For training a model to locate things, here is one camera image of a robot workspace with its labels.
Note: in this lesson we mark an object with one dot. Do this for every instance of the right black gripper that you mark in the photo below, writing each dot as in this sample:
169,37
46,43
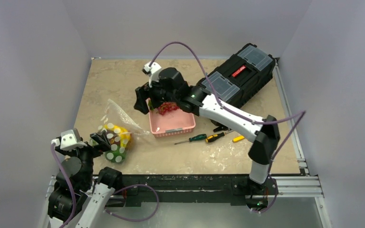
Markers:
150,95

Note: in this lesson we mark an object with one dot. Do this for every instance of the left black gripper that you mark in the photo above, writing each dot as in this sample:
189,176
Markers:
99,137

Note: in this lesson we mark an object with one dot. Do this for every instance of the clear zip top bag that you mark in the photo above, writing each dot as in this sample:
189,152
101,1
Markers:
114,114

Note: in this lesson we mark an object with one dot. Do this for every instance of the green bell pepper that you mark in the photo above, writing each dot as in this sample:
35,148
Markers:
117,156

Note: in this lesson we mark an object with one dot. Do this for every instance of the yellow banana bunch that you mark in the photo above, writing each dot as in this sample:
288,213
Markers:
118,136

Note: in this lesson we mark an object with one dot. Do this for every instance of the pink plastic basket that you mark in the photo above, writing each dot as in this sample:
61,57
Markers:
172,123

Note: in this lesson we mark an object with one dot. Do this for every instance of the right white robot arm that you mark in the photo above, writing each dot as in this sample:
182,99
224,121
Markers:
263,133

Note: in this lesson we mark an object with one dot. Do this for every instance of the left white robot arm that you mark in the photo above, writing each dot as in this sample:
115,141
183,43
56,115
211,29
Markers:
78,198

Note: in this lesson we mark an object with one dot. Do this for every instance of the green leafy vegetable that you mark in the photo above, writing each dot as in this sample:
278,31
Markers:
150,105

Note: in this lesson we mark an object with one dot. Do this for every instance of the purple grapes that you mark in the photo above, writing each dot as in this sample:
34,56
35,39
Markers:
167,107

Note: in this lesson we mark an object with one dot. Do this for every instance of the black yellow screwdriver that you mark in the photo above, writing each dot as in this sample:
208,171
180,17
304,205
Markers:
215,137

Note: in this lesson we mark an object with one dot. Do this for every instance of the black pliers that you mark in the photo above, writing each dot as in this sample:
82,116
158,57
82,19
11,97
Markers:
220,128

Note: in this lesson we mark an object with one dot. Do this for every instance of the black plastic toolbox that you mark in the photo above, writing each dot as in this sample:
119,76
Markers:
241,76

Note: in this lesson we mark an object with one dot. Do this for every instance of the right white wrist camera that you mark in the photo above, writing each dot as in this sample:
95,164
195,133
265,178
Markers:
152,70

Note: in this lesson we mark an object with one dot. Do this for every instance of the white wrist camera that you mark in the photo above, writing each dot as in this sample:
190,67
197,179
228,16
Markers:
69,140
152,70

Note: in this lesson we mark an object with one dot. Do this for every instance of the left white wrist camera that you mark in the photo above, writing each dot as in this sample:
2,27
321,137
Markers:
69,140

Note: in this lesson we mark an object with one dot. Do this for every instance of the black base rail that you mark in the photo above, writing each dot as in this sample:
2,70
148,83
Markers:
235,189

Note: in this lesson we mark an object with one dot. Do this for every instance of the green handled screwdriver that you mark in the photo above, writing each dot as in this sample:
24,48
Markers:
199,137

